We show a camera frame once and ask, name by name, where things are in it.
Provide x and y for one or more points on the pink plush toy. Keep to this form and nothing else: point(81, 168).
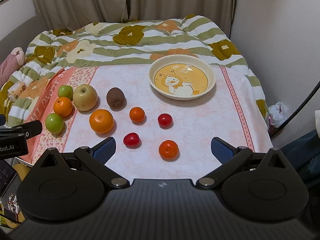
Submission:
point(12, 62)

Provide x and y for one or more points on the small green apple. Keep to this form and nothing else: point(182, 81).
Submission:
point(54, 123)
point(65, 91)

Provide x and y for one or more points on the grey bed headboard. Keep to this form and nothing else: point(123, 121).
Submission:
point(21, 36)

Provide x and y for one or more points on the red cherry tomato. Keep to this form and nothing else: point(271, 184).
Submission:
point(165, 120)
point(131, 140)

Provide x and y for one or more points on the snack packet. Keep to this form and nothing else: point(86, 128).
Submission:
point(16, 90)

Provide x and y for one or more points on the large orange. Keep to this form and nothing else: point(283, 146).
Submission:
point(101, 121)

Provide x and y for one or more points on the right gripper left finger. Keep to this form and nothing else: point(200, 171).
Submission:
point(95, 159)

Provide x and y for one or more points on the striped floral quilt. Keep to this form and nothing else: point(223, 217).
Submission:
point(135, 42)

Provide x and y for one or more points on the white plastic bag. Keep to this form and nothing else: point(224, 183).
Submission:
point(277, 114)

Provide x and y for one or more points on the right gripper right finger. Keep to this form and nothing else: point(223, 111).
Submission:
point(231, 159)

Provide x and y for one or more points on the pink floral cloth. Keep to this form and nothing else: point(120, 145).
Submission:
point(228, 111)

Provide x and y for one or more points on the yellow apple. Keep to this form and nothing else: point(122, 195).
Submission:
point(85, 97)

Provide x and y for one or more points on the small tangerine front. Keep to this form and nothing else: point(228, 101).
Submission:
point(168, 149)

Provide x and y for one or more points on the brown kiwi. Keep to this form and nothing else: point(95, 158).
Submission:
point(115, 97)

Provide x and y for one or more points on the cream duck plate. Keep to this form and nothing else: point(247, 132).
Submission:
point(181, 77)

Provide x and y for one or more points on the small orange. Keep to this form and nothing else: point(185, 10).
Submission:
point(63, 106)

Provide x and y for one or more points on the beige curtain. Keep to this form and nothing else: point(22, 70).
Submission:
point(74, 14)

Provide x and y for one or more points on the small tangerine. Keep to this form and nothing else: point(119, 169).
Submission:
point(137, 114)
point(168, 149)

